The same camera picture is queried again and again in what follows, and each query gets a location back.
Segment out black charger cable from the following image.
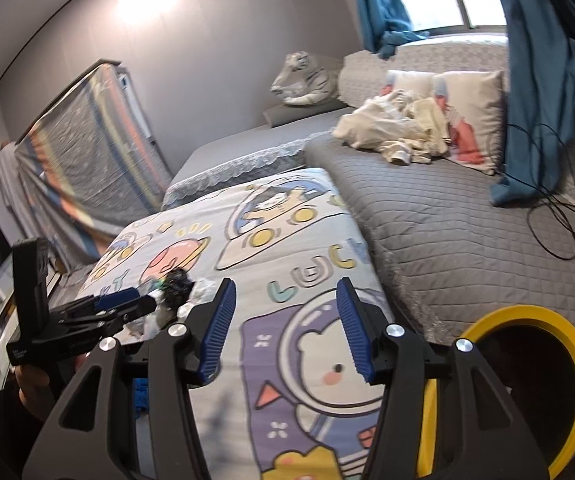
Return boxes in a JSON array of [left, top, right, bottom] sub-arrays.
[[497, 121, 575, 267]]

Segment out striped sheet covered rack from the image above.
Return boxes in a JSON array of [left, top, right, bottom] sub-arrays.
[[13, 60, 172, 270]]

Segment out blue glove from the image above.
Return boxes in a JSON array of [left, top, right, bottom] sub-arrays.
[[132, 378, 150, 419]]

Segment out right blue curtain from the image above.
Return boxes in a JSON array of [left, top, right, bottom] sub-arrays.
[[490, 0, 575, 206]]

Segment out white tissue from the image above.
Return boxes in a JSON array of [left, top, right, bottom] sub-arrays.
[[121, 278, 217, 340]]

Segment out grey flat pillow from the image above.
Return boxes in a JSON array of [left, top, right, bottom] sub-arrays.
[[263, 100, 347, 128]]

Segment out cartoon print bedsheet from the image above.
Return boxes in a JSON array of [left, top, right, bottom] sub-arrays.
[[79, 168, 386, 479]]

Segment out grey hanging cloth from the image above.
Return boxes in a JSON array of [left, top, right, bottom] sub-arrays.
[[0, 141, 41, 238]]

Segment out cream crumpled clothes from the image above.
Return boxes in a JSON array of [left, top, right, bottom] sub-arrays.
[[332, 90, 450, 165]]

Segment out left blue curtain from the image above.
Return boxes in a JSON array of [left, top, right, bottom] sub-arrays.
[[356, 0, 429, 60]]

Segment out black plastic bag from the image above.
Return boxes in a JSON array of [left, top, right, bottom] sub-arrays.
[[159, 266, 195, 311]]

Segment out yellow rim trash bin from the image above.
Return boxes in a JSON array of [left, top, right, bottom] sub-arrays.
[[414, 303, 575, 480]]

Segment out blue curtain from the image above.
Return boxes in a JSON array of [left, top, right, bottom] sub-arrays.
[[490, 0, 575, 206], [356, 0, 429, 60]]

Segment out baby print pillow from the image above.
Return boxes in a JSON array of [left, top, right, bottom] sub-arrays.
[[381, 70, 435, 98], [433, 70, 505, 176]]

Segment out person's left hand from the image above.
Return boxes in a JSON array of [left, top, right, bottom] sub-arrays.
[[14, 351, 89, 424]]

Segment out grey quilted bed cover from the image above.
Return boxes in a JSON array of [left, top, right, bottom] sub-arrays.
[[164, 130, 575, 340]]

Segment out white tiger plush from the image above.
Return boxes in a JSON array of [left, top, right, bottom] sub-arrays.
[[270, 51, 338, 107]]

